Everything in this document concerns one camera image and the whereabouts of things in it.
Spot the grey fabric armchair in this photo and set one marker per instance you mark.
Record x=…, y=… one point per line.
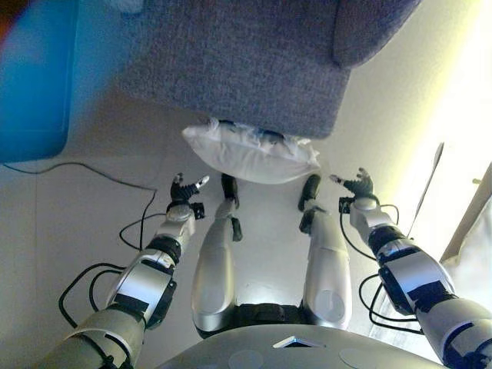
x=238, y=57

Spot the white fringed cushion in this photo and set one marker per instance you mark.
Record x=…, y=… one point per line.
x=250, y=157

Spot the thin grey metal rod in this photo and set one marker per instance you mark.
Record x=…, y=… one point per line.
x=430, y=177

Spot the robot left hand dark palm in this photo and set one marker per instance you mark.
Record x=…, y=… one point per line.
x=183, y=191

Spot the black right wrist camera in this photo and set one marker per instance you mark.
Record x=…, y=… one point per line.
x=344, y=205

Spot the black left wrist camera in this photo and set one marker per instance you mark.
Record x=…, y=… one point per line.
x=198, y=210

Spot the robot right arm silver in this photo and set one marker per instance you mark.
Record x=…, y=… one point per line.
x=415, y=276

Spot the robot right hand dark palm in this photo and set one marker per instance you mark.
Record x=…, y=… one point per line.
x=361, y=186

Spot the white draped sheet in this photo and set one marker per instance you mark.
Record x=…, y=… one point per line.
x=476, y=261

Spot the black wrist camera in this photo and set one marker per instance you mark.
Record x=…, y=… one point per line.
x=198, y=210
x=344, y=205

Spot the robot torso grey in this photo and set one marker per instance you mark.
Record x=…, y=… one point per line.
x=292, y=353

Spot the blue red colourful panel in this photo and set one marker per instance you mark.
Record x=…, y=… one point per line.
x=34, y=84

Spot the robot right foot black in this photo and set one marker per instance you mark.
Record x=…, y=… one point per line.
x=310, y=188

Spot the robot left leg silver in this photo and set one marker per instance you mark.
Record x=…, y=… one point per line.
x=213, y=276

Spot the robot left arm silver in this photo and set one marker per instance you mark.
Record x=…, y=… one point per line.
x=142, y=280

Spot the light wooden frame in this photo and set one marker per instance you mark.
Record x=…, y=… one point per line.
x=471, y=215

